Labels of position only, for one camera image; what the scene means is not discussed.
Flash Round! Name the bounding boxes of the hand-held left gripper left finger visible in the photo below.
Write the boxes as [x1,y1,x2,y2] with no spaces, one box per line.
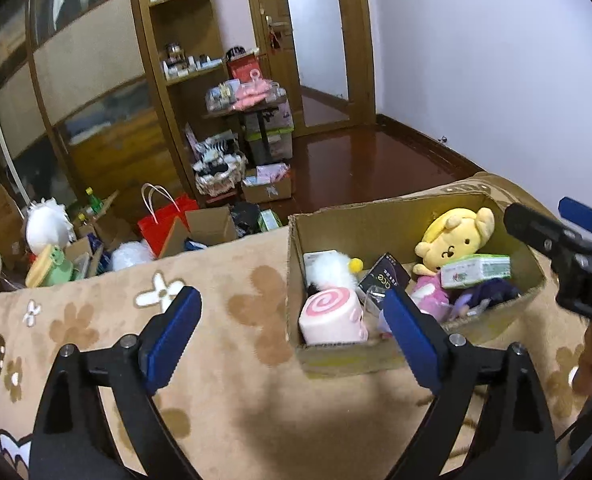
[30,285,203,480]

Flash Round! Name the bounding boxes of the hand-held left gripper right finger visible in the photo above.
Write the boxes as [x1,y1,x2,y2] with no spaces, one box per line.
[382,288,562,480]

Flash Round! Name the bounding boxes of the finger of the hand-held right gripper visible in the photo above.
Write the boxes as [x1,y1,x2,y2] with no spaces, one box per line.
[503,203,592,262]
[557,196,592,242]

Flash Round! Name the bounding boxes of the pink plush toy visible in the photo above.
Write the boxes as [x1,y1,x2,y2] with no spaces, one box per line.
[408,275,452,321]

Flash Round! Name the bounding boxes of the large cardboard box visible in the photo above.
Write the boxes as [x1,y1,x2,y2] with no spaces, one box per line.
[286,191,547,378]

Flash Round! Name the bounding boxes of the green tissue pack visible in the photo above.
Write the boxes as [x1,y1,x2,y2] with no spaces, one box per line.
[440,254,512,290]

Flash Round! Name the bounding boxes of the black packet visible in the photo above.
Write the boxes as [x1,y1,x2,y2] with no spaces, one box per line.
[357,252,412,306]

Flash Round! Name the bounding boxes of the purple-haired doll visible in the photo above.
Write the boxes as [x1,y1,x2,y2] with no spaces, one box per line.
[448,280,522,318]

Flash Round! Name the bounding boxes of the yellow plush doll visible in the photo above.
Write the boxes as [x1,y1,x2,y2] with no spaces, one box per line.
[414,206,496,276]

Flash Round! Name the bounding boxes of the pink swirl roll plush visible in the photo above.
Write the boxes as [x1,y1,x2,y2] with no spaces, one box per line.
[298,287,369,345]

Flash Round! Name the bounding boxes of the white fluffy plush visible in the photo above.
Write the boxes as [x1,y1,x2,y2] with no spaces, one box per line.
[308,252,364,293]

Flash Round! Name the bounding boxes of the white fluffy bundle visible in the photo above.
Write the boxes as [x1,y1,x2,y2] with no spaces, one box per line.
[110,241,156,273]

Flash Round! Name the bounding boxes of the red paper bag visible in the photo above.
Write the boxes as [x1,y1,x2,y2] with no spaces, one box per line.
[137,183,201,259]

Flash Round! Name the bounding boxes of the open brown cardboard box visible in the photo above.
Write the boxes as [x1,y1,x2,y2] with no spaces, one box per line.
[158,206,239,258]

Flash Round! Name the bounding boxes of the cardboard box with bottles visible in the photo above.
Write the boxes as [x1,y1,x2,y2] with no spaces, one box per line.
[68,190,127,251]

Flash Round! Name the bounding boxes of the green frog toy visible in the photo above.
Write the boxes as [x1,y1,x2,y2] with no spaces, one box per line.
[25,244,76,288]

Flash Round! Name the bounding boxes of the black plastic bag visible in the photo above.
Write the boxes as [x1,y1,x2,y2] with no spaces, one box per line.
[231,202,264,236]

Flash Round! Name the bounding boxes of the small green box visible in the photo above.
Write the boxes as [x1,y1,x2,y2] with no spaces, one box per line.
[257,208,283,233]

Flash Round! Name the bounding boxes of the wicker basket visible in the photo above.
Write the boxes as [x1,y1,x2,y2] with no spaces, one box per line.
[193,157,249,198]

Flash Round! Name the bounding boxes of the white frilled plush toy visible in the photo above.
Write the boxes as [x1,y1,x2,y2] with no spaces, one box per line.
[24,199,77,256]

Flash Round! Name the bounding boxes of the small cardboard box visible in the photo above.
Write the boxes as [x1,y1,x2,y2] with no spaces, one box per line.
[241,162,294,204]

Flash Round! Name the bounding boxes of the striped plush toys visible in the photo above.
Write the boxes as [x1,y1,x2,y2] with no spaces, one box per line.
[193,132,242,171]

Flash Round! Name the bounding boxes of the flat cardboard boxes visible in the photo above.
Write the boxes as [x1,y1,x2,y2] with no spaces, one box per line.
[0,185,27,271]

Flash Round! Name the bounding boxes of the clear plastic storage bin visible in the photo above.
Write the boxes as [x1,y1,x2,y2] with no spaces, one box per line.
[243,100,294,161]

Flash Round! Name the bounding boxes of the wooden side table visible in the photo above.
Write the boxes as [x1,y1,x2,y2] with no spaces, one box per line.
[203,102,289,163]

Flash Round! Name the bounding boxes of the clear bag of items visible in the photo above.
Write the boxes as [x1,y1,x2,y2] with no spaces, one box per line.
[205,80,242,111]

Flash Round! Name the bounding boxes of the pink clothes pile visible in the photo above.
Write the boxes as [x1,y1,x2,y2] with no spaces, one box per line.
[231,72,272,111]

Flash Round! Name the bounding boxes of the white pole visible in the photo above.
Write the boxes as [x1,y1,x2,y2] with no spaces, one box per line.
[0,57,29,203]

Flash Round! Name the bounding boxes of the row of cosmetic jars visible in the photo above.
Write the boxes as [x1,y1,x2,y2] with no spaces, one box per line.
[162,44,224,78]

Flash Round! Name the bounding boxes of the wooden shelf unit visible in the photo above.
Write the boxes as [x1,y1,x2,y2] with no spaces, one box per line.
[128,0,232,206]

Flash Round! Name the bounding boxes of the red gift box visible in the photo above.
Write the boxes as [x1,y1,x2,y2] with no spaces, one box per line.
[226,52,262,81]

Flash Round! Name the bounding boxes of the wooden door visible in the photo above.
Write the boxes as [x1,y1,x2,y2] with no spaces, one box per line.
[241,0,377,136]

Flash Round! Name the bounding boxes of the wooden wardrobe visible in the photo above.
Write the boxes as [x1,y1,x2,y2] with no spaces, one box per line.
[0,0,192,221]

